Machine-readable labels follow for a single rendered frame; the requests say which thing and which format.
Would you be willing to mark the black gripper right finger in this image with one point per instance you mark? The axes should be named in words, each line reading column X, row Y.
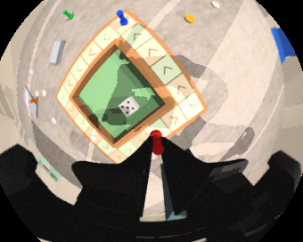
column 188, row 176

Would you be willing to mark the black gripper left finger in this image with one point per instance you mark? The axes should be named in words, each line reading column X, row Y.
column 130, row 176

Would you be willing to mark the blue pawn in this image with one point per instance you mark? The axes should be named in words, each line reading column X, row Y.
column 122, row 19

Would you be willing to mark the red pawn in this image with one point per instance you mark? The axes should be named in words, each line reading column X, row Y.
column 157, row 147

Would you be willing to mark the white die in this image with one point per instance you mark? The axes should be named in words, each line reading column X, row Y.
column 129, row 106

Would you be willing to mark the green pawn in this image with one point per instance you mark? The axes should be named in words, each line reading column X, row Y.
column 67, row 14

